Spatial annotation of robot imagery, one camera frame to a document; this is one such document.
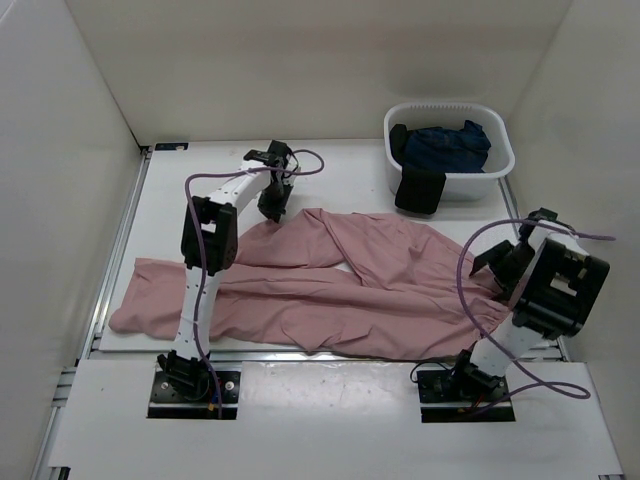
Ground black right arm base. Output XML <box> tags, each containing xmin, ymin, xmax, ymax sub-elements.
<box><xmin>410</xmin><ymin>368</ymin><xmax>516</xmax><ymax>424</ymax></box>

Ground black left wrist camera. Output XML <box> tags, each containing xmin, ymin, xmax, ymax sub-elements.
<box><xmin>267</xmin><ymin>140</ymin><xmax>293</xmax><ymax>163</ymax></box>

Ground aluminium right rail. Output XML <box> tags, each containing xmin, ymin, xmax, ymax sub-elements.
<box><xmin>499</xmin><ymin>177</ymin><xmax>520</xmax><ymax>219</ymax></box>

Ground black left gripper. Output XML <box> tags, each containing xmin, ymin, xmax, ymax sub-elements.
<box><xmin>257</xmin><ymin>180</ymin><xmax>293</xmax><ymax>223</ymax></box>

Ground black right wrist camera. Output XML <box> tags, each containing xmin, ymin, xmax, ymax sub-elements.
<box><xmin>527</xmin><ymin>208</ymin><xmax>558</xmax><ymax>224</ymax></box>

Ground aluminium rail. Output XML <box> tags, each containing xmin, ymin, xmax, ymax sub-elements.
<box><xmin>89</xmin><ymin>347</ymin><xmax>565</xmax><ymax>363</ymax></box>
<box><xmin>74</xmin><ymin>146</ymin><xmax>153</xmax><ymax>366</ymax></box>
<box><xmin>499</xmin><ymin>177</ymin><xmax>520</xmax><ymax>219</ymax></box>

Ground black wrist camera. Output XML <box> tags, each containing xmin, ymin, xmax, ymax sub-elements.
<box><xmin>267</xmin><ymin>140</ymin><xmax>293</xmax><ymax>163</ymax></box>
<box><xmin>527</xmin><ymin>208</ymin><xmax>558</xmax><ymax>224</ymax></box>

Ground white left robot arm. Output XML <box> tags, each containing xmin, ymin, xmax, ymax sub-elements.
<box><xmin>158</xmin><ymin>141</ymin><xmax>301</xmax><ymax>403</ymax></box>

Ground pink trousers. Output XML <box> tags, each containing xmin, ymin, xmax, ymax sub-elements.
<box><xmin>108</xmin><ymin>207</ymin><xmax>516</xmax><ymax>361</ymax></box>

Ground dark blue trousers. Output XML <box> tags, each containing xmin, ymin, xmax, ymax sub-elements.
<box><xmin>402</xmin><ymin>120</ymin><xmax>492</xmax><ymax>174</ymax></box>

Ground aluminium front rail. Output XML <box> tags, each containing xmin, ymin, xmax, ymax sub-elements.
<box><xmin>89</xmin><ymin>347</ymin><xmax>565</xmax><ymax>363</ymax></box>

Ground black trousers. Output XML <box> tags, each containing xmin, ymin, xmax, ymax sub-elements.
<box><xmin>388</xmin><ymin>124</ymin><xmax>446</xmax><ymax>215</ymax></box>

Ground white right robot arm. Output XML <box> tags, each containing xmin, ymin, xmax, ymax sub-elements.
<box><xmin>449</xmin><ymin>208</ymin><xmax>610</xmax><ymax>400</ymax></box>

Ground white plastic basket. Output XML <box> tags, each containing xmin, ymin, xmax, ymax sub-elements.
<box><xmin>383</xmin><ymin>101</ymin><xmax>516</xmax><ymax>201</ymax></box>

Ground aluminium left rail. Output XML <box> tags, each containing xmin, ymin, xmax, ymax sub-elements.
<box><xmin>74</xmin><ymin>146</ymin><xmax>153</xmax><ymax>366</ymax></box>

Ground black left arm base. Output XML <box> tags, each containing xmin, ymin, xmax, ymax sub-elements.
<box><xmin>147</xmin><ymin>352</ymin><xmax>241</xmax><ymax>420</ymax></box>

